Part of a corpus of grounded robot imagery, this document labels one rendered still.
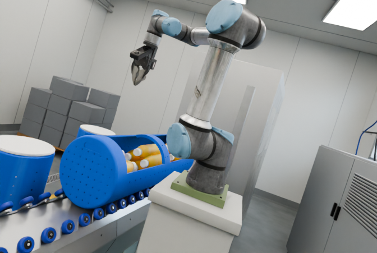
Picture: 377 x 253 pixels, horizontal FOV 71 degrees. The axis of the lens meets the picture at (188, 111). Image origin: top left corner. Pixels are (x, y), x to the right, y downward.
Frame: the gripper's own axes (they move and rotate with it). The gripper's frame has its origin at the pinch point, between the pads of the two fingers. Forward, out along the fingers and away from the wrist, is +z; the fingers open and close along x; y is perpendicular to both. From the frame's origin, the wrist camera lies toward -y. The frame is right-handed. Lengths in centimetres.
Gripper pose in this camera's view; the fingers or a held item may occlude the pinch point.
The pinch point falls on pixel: (134, 82)
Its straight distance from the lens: 130.5
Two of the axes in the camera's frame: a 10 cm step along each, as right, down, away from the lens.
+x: -8.9, -3.9, 2.5
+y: 3.0, -0.5, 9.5
